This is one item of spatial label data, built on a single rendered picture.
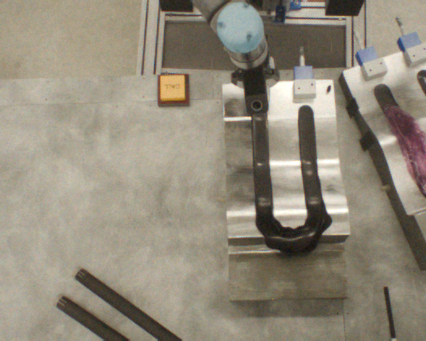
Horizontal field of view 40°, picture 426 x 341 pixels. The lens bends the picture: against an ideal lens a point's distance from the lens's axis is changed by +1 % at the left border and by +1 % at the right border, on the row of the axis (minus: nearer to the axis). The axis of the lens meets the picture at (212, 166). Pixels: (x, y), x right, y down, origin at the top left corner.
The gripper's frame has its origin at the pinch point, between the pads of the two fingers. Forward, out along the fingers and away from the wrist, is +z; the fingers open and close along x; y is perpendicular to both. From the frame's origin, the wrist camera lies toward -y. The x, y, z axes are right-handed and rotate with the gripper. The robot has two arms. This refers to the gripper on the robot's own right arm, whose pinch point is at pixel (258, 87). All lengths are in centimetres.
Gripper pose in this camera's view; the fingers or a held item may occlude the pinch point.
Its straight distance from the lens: 133.4
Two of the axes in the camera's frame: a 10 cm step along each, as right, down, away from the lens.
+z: 1.7, 1.1, 9.8
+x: -9.8, 0.6, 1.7
